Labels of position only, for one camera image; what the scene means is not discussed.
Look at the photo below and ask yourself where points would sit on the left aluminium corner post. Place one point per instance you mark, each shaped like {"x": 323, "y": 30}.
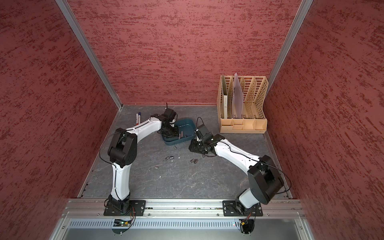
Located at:
{"x": 80, "y": 35}

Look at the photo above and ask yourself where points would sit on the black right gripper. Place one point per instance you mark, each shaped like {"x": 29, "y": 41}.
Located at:
{"x": 193, "y": 146}

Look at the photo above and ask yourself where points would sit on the aluminium corner post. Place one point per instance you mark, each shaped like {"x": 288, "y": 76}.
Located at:
{"x": 80, "y": 35}
{"x": 289, "y": 40}

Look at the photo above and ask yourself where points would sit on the right aluminium corner post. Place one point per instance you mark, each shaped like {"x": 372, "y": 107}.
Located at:
{"x": 289, "y": 40}

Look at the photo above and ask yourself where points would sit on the grey translucent folder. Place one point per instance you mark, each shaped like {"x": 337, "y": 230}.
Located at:
{"x": 237, "y": 99}

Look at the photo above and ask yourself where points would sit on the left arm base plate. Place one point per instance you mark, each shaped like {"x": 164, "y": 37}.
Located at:
{"x": 133, "y": 208}

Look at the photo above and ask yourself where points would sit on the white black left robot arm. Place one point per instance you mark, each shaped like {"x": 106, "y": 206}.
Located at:
{"x": 123, "y": 152}

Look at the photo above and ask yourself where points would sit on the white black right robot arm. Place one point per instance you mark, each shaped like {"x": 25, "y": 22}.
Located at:
{"x": 265, "y": 179}

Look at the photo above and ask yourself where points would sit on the blue cap whiteboard marker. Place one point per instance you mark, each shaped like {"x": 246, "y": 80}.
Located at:
{"x": 139, "y": 117}

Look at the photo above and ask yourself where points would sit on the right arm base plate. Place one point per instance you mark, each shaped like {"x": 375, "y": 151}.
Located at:
{"x": 236, "y": 209}

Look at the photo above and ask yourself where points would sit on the teal plastic storage box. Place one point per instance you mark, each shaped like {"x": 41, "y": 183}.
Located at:
{"x": 188, "y": 127}

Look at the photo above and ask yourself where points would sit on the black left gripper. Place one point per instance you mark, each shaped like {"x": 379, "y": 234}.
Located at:
{"x": 175, "y": 133}

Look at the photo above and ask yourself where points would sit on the small chrome socket pair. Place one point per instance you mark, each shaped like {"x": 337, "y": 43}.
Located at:
{"x": 193, "y": 160}

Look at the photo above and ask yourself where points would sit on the beige plastic file organizer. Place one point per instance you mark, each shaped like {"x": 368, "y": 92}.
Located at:
{"x": 253, "y": 119}

